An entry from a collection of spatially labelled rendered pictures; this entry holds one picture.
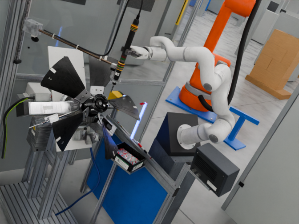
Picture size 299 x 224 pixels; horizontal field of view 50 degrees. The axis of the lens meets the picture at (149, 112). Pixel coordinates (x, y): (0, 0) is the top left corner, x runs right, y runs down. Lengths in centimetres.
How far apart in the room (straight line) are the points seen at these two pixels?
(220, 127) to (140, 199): 85
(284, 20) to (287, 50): 299
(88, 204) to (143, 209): 73
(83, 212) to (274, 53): 779
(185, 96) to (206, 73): 400
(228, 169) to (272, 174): 156
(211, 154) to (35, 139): 123
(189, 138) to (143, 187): 51
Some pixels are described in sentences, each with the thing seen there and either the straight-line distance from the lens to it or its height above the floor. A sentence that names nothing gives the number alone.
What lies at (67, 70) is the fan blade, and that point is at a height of 136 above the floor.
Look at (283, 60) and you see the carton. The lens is 969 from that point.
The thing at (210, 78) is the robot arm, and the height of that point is 163.
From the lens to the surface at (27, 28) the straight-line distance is 223.
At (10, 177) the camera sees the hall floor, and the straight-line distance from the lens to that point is 317.
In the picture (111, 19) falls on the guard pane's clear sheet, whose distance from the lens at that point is 275.
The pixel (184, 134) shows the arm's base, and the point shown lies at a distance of 237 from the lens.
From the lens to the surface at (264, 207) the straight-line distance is 357.
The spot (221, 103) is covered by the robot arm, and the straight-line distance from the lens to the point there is 201.
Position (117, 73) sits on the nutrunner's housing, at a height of 141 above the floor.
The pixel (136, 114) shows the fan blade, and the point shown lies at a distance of 222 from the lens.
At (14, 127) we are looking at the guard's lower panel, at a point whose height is 52.
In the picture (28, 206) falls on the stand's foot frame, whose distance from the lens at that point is 283.
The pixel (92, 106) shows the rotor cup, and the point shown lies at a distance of 198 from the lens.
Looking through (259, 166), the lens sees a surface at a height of 69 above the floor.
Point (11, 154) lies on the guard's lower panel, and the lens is 303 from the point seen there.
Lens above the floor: 211
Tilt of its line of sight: 24 degrees down
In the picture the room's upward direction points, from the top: 23 degrees clockwise
